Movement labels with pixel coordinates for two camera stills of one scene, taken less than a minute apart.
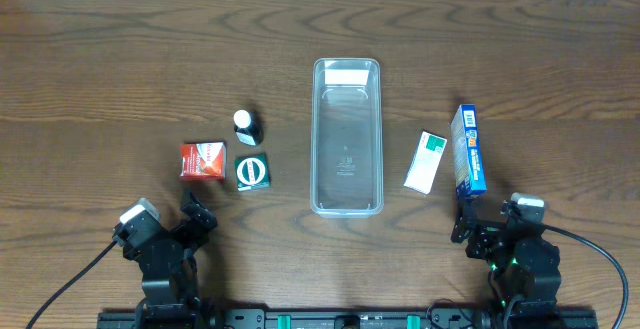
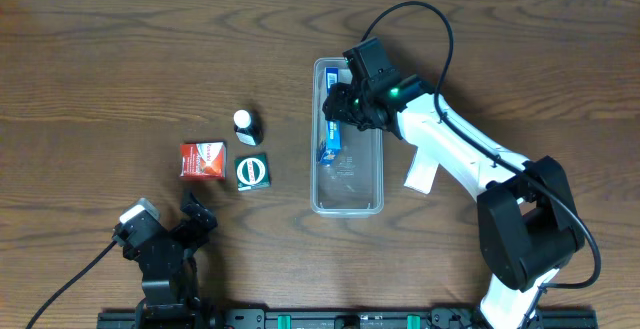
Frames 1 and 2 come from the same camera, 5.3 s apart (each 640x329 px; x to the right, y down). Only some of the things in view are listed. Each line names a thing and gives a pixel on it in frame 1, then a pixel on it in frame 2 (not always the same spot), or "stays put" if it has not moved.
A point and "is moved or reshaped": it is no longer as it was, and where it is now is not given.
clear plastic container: [347, 137] stays put
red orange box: [203, 160] stays put
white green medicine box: [427, 157] stays put
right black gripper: [480, 234] → [345, 107]
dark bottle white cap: [248, 127] stays put
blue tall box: [467, 151] is moved or reshaped
